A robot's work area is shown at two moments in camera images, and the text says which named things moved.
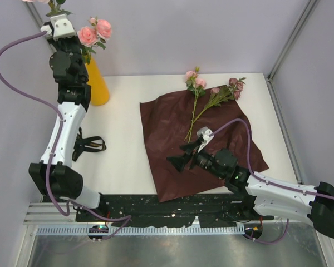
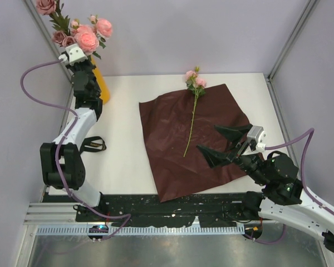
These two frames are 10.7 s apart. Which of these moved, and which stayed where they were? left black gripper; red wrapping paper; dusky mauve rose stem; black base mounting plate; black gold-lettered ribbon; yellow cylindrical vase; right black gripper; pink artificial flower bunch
Moved: dusky mauve rose stem; left black gripper; right black gripper
Stayed: yellow cylindrical vase; pink artificial flower bunch; black gold-lettered ribbon; red wrapping paper; black base mounting plate
